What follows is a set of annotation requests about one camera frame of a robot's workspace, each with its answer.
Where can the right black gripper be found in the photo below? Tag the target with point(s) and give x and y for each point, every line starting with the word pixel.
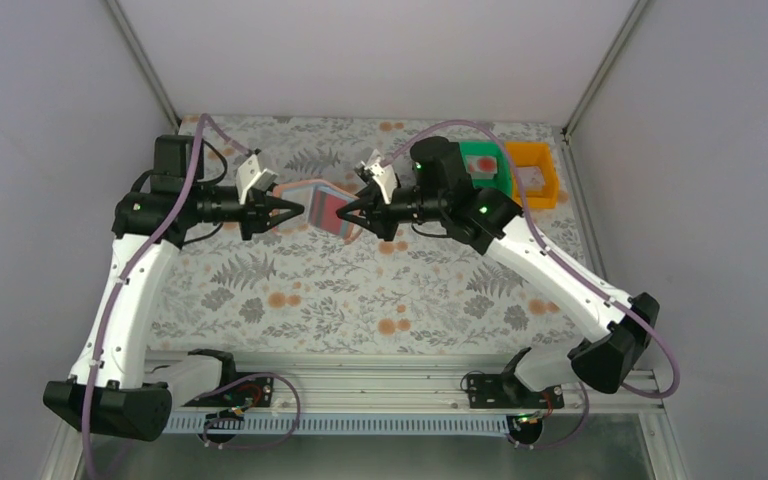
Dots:
pixel 381 216

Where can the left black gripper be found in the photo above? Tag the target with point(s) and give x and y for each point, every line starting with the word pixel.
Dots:
pixel 249 216

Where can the orange leather card holder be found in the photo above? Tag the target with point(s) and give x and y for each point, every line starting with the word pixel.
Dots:
pixel 301 192

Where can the red credit card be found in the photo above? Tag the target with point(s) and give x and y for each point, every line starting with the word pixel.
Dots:
pixel 325 201

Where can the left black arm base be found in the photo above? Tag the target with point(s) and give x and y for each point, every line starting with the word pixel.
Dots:
pixel 225 394

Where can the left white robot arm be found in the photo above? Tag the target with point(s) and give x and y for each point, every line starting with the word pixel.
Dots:
pixel 107 391

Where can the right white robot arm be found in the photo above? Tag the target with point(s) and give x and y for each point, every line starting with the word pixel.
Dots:
pixel 615 326

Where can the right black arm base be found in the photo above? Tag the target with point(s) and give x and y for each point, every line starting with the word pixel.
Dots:
pixel 499 391

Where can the white red card in green bin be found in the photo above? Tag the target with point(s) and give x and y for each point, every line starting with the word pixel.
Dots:
pixel 481 167

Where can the white card in orange bin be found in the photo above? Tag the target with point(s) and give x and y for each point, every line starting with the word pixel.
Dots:
pixel 531 177

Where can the floral table mat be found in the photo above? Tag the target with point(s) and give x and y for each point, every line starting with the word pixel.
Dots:
pixel 299 289

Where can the orange plastic bin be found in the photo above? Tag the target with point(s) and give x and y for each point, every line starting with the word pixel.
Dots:
pixel 535 154

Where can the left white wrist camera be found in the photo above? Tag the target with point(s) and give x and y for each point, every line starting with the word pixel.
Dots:
pixel 254 174

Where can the aluminium mounting rail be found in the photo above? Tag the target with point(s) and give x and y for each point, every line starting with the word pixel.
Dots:
pixel 390 384

